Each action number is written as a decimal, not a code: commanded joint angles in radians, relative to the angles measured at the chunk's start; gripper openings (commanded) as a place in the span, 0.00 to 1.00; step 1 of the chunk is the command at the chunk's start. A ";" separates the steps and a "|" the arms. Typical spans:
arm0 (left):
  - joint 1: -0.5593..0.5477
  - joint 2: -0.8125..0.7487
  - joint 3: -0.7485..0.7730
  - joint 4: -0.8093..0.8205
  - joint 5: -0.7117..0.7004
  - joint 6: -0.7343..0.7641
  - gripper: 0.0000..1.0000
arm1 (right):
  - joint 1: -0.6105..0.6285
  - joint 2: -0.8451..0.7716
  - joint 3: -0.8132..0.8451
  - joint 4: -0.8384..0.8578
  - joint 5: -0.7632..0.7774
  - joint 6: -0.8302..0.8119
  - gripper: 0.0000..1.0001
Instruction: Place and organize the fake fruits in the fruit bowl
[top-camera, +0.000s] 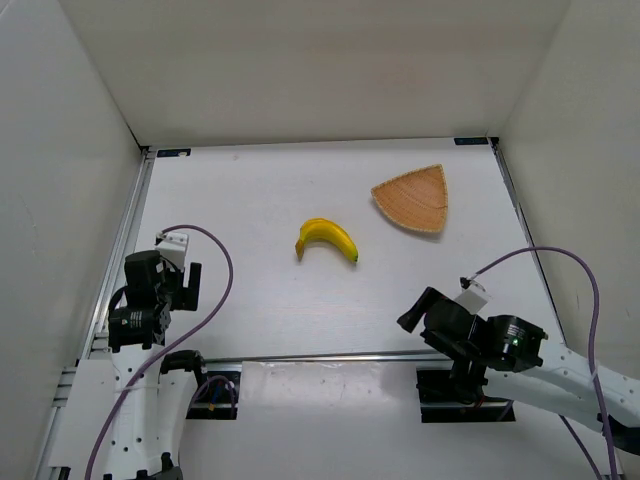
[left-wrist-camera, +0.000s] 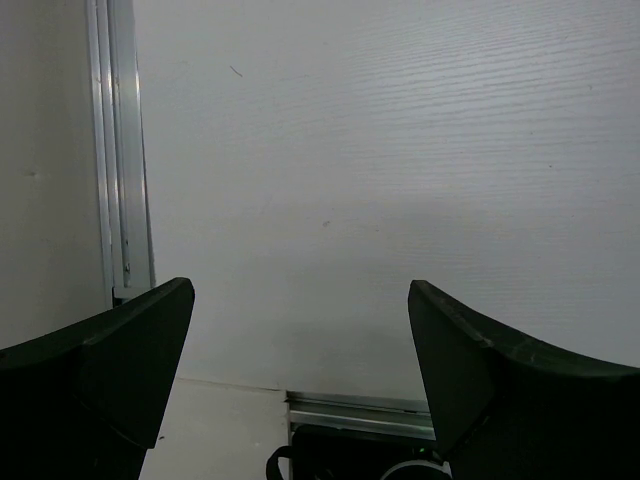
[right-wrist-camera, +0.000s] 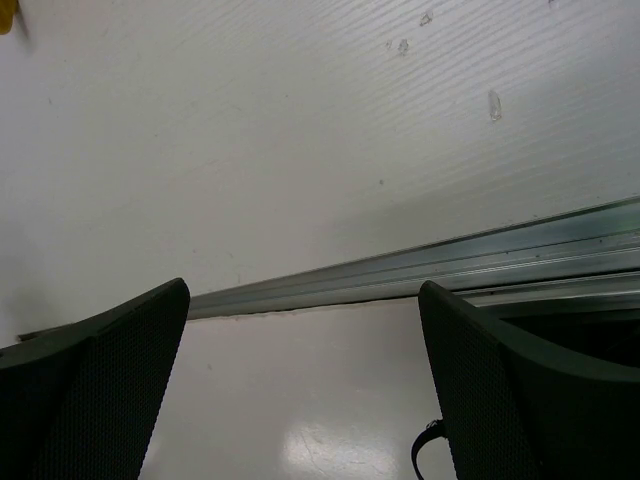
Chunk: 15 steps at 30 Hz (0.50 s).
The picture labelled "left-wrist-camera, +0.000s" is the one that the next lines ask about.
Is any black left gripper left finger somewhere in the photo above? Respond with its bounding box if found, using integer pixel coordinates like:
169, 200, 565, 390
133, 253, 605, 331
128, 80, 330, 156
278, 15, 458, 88
1, 278, 195, 479

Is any black cable loop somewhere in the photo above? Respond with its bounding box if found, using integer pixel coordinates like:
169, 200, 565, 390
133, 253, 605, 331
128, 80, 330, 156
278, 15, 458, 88
265, 446, 296, 480

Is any horizontal aluminium frame rail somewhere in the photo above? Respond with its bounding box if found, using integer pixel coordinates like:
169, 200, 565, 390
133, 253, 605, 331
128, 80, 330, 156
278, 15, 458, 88
286, 392, 435, 441

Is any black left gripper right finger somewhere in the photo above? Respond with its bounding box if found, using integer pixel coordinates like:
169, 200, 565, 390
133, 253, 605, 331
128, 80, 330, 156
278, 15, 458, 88
408, 280, 639, 479

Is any black device with green light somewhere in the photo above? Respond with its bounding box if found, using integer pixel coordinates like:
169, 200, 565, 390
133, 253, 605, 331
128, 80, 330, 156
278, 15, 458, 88
290, 425, 451, 479

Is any vertical aluminium frame rail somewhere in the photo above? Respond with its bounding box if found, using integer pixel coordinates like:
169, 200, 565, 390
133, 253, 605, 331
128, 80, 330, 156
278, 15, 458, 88
86, 0, 156, 308

